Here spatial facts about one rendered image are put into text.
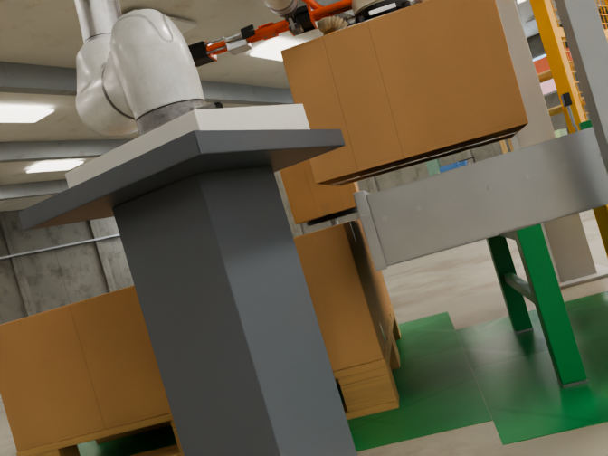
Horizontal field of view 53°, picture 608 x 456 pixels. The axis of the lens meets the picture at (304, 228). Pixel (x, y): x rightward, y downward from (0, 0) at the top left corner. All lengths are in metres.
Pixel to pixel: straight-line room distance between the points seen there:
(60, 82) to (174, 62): 8.57
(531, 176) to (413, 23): 0.54
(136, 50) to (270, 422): 0.77
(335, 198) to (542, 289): 2.09
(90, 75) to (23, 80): 8.03
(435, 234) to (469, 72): 0.46
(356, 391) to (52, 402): 0.95
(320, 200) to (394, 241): 2.00
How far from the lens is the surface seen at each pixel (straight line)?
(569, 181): 1.61
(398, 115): 1.73
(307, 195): 3.55
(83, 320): 2.00
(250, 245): 1.21
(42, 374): 2.10
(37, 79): 9.65
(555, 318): 1.63
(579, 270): 2.97
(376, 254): 1.57
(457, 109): 1.73
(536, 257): 1.60
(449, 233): 1.57
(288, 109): 1.36
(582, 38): 1.47
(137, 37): 1.32
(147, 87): 1.29
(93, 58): 1.50
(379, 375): 1.78
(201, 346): 1.22
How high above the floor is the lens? 0.54
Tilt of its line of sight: 1 degrees up
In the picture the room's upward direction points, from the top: 16 degrees counter-clockwise
